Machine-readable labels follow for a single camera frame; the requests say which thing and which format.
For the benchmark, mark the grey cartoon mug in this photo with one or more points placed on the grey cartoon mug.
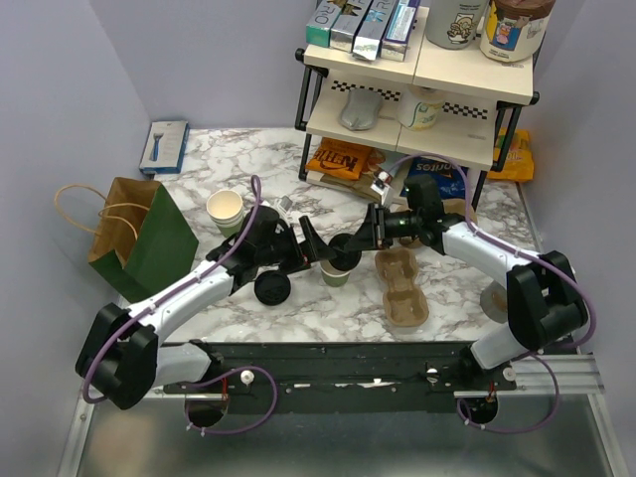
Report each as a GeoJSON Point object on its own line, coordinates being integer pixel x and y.
{"type": "Point", "coordinates": [452, 24]}

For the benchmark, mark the orange kettle chips bag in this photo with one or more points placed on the orange kettle chips bag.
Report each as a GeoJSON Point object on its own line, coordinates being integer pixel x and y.
{"type": "Point", "coordinates": [340, 159]}

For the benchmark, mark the green paper cup stack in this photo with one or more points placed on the green paper cup stack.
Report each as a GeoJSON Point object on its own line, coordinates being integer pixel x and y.
{"type": "Point", "coordinates": [225, 208]}

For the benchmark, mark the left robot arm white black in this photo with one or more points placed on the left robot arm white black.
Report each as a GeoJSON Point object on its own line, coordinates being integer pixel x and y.
{"type": "Point", "coordinates": [122, 356]}

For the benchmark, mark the grey cup with straws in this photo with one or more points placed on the grey cup with straws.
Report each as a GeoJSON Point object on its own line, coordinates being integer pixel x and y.
{"type": "Point", "coordinates": [493, 301]}

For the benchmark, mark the white cartoon canister brown lid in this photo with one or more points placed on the white cartoon canister brown lid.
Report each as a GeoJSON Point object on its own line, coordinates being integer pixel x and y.
{"type": "Point", "coordinates": [514, 30]}

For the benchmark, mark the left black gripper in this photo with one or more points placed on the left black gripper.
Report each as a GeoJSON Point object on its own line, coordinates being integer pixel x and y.
{"type": "Point", "coordinates": [317, 248]}

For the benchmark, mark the teal toothpaste box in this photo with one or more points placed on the teal toothpaste box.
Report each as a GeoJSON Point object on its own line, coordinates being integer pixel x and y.
{"type": "Point", "coordinates": [318, 29]}

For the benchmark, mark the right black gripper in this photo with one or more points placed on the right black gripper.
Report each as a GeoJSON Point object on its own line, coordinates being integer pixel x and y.
{"type": "Point", "coordinates": [375, 229]}

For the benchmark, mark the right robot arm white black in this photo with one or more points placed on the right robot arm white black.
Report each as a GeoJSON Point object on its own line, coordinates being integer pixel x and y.
{"type": "Point", "coordinates": [544, 303]}

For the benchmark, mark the white paper roll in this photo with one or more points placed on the white paper roll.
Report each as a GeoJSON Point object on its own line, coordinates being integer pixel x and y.
{"type": "Point", "coordinates": [419, 106]}

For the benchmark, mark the single green paper cup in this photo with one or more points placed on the single green paper cup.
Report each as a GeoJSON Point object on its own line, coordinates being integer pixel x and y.
{"type": "Point", "coordinates": [332, 276]}

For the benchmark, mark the blue razor package box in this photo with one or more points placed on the blue razor package box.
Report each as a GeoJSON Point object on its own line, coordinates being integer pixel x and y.
{"type": "Point", "coordinates": [165, 147]}

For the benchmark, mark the blue doritos chips bag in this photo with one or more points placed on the blue doritos chips bag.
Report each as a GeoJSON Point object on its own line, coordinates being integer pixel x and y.
{"type": "Point", "coordinates": [446, 177]}

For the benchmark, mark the brown paper bag green side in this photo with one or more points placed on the brown paper bag green side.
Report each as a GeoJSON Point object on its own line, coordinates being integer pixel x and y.
{"type": "Point", "coordinates": [142, 242]}

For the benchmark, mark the yellow snack bag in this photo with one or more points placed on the yellow snack bag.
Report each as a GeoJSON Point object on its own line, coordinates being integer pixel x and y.
{"type": "Point", "coordinates": [519, 166]}

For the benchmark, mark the brown pulp cup carrier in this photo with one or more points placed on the brown pulp cup carrier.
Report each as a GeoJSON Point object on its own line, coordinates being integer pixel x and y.
{"type": "Point", "coordinates": [450, 206]}
{"type": "Point", "coordinates": [404, 302]}

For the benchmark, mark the cream black tiered shelf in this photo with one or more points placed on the cream black tiered shelf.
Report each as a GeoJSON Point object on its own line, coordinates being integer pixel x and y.
{"type": "Point", "coordinates": [457, 104]}

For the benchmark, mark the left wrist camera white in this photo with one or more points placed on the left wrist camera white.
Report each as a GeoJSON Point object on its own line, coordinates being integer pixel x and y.
{"type": "Point", "coordinates": [282, 205]}

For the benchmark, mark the black plastic lid stack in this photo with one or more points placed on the black plastic lid stack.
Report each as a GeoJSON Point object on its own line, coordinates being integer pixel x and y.
{"type": "Point", "coordinates": [272, 288]}

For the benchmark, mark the silver blue toothpaste box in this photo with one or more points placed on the silver blue toothpaste box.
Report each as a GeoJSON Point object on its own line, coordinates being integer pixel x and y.
{"type": "Point", "coordinates": [367, 43]}

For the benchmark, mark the single black plastic lid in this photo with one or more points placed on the single black plastic lid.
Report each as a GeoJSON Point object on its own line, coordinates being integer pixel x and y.
{"type": "Point", "coordinates": [344, 260]}

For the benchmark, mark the white blue toothpaste box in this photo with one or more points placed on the white blue toothpaste box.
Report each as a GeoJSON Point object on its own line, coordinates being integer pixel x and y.
{"type": "Point", "coordinates": [397, 35]}

